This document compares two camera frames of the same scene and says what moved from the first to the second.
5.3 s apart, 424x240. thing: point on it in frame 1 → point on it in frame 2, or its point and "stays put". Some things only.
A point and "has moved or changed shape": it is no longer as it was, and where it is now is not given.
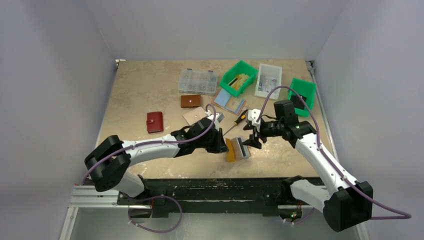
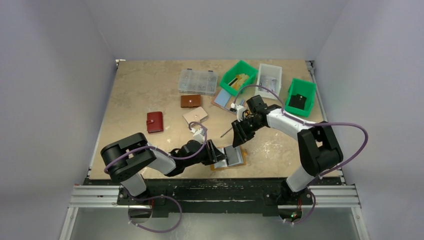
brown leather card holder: (190, 101) stays put
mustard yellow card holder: (234, 150) has moved or changed shape
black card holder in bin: (298, 102) stays put
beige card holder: (195, 115) stays put
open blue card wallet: (225, 100) stays put
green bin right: (306, 88) stays put
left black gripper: (216, 142) → (210, 151)
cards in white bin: (267, 83) stays put
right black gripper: (258, 133) → (244, 125)
